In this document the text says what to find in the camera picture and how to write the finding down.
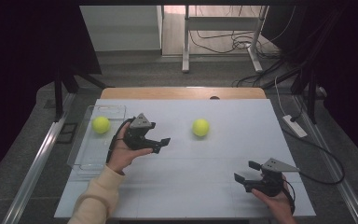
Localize person's right hand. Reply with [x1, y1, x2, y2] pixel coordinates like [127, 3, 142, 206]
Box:
[251, 181, 295, 220]

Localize white power strip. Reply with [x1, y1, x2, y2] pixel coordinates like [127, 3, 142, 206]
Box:
[282, 114, 309, 139]

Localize black floor plate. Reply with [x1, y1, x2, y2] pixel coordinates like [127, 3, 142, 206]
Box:
[55, 122, 78, 145]

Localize silver metal rail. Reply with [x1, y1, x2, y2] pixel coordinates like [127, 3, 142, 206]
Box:
[293, 94, 358, 224]
[1, 92, 77, 224]

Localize black floor cables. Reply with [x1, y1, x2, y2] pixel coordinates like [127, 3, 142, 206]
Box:
[231, 59, 302, 90]

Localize wooden table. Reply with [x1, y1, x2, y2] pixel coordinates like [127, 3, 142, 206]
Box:
[100, 87, 268, 101]

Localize black cable bundle under desk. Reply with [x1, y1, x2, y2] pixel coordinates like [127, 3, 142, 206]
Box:
[188, 5, 281, 60]

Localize white desk frame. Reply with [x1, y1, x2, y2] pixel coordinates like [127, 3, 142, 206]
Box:
[181, 5, 269, 74]

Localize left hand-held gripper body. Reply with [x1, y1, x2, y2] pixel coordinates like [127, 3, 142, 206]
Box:
[123, 112, 162, 154]

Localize clear plastic container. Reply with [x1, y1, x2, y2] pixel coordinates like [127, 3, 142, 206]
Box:
[66, 105, 129, 175]

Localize white table mat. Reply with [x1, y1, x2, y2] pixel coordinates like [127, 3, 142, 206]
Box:
[53, 98, 317, 218]

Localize black curtain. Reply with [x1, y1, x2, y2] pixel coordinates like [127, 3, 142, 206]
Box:
[304, 0, 358, 172]
[0, 0, 102, 188]

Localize long black power cable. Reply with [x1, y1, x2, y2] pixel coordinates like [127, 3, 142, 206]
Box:
[281, 127, 346, 186]

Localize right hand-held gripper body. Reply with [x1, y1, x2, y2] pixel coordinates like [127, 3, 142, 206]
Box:
[243, 157, 301, 198]

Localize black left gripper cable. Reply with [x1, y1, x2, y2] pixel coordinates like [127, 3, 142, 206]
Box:
[105, 117, 136, 164]

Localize thin white cable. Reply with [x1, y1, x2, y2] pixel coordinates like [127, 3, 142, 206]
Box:
[274, 76, 287, 117]

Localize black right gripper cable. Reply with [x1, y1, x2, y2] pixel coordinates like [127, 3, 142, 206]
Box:
[282, 177, 296, 216]

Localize person's left hand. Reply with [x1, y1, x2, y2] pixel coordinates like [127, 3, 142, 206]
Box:
[106, 122, 154, 175]

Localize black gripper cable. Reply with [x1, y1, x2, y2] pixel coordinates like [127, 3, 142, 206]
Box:
[282, 177, 296, 216]
[105, 117, 136, 164]

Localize yellow tennis ball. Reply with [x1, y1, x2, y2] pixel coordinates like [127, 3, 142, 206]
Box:
[91, 116, 111, 135]
[191, 118, 211, 138]

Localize black metal stand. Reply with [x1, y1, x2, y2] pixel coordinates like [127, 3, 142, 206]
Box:
[290, 8, 324, 125]
[54, 66, 113, 122]

